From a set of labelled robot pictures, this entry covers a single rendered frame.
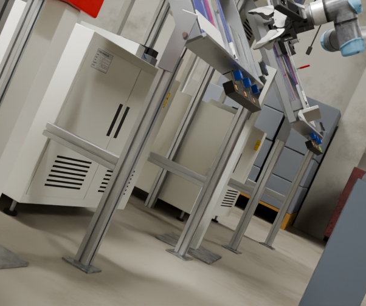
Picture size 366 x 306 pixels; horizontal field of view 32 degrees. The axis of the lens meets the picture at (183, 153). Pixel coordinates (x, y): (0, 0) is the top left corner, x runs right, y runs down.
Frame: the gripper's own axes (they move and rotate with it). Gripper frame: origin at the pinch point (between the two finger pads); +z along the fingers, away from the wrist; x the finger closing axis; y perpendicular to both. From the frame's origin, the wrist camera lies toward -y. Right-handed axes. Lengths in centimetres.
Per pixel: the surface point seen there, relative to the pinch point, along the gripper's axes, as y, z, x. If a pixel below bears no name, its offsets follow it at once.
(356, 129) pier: 368, -5, 145
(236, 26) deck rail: 27.6, 11.0, 25.0
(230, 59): -3.9, 6.3, -12.2
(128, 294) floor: -12, 40, -83
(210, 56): -12.1, 10.4, -15.2
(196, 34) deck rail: -29.7, 8.3, -19.7
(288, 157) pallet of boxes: 305, 50, 101
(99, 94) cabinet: -13, 48, -18
